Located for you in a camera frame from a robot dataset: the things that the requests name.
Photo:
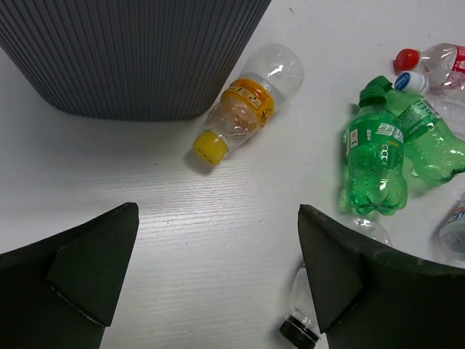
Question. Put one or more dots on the yellow cap clear bottle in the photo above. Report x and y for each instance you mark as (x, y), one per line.
(267, 82)

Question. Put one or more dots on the white cap clear bottle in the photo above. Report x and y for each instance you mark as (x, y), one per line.
(444, 90)

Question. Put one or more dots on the green soda bottle front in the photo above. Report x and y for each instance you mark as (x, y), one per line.
(374, 153)

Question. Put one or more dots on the orange blue label bottle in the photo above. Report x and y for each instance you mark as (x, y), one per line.
(451, 233)

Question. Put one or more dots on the red cap clear bottle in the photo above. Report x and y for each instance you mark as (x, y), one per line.
(449, 57)

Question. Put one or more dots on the green soda bottle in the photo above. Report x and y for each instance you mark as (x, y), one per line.
(374, 153)
(436, 153)

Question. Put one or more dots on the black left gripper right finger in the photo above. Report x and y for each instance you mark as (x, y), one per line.
(369, 295)

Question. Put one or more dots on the black cap clear bottle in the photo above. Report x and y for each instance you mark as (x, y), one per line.
(301, 326)

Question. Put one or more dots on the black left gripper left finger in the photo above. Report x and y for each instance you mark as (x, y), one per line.
(62, 291)

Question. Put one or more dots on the grey ribbed waste bin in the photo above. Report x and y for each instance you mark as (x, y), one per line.
(128, 60)

